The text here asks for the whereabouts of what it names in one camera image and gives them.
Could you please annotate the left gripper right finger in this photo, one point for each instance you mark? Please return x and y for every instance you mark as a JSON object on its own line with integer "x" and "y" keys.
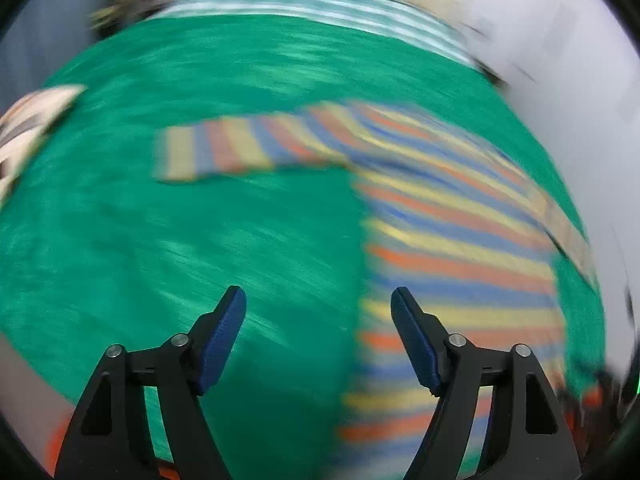
{"x": 527, "y": 436}

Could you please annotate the striped knit sweater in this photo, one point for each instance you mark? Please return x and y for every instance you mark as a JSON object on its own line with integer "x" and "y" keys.
{"x": 451, "y": 218}

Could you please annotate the green floral bedspread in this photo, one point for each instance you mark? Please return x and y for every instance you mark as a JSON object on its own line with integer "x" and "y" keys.
{"x": 97, "y": 249}

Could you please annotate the white patterned folded cloth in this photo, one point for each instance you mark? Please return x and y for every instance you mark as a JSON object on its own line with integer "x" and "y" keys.
{"x": 25, "y": 126}

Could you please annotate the white wardrobe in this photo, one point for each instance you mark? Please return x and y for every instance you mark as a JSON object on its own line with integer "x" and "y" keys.
{"x": 572, "y": 75}

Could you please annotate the teal checkered blanket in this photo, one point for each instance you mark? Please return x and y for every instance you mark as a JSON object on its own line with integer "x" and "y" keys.
{"x": 387, "y": 18}

